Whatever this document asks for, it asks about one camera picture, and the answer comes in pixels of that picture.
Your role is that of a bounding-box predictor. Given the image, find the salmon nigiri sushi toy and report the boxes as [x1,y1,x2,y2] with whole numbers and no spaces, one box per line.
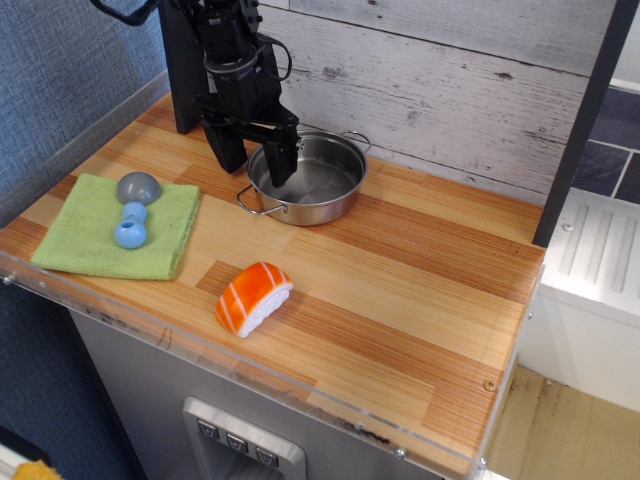
[215,262,294,338]

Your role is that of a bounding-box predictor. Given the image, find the blue grey toy mushroom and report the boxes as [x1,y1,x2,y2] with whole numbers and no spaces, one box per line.
[114,172,161,249]

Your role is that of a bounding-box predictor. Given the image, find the clear acrylic table edge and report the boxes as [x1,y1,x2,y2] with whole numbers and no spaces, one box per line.
[1,254,488,479]

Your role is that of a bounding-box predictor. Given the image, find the orange object at corner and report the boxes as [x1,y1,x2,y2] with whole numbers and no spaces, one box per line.
[12,460,62,480]

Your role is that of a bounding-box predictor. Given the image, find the white appliance with ridges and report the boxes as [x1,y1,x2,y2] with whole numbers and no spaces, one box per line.
[518,189,639,411]

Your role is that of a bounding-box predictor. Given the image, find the grey cabinet front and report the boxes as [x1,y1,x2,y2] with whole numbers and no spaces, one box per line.
[72,313,435,479]

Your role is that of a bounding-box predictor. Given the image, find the dark grey post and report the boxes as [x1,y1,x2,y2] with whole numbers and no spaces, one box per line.
[532,0,639,247]
[158,1,208,134]

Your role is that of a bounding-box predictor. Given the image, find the right dark grey post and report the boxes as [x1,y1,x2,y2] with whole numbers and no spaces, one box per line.
[532,0,639,247]

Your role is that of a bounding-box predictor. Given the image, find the stainless steel pot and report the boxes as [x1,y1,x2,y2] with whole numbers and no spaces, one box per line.
[236,130,372,226]

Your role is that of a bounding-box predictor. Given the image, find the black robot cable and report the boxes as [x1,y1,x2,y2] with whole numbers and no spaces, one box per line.
[89,0,294,84]

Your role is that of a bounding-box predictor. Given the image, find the left dark grey post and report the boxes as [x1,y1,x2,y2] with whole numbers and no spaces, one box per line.
[158,1,208,134]

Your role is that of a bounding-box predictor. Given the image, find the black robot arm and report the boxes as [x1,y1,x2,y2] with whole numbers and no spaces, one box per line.
[180,1,299,187]

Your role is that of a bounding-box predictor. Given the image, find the green cloth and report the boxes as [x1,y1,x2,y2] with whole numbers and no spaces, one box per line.
[31,174,200,280]

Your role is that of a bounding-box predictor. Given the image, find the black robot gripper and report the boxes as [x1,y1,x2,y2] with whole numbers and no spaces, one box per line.
[194,44,299,188]

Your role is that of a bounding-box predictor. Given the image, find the silver button panel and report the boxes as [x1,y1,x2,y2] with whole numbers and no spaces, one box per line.
[183,396,307,479]

